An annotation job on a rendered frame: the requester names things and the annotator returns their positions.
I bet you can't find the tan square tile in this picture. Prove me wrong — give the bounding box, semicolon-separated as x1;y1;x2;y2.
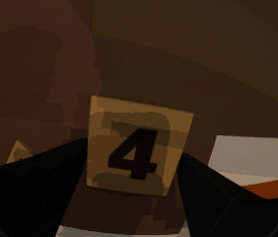
6;138;36;165
87;94;194;197

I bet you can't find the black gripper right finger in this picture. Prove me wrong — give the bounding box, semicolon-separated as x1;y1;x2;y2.
175;153;278;237

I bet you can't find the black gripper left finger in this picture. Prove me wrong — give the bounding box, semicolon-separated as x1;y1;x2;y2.
0;137;88;237

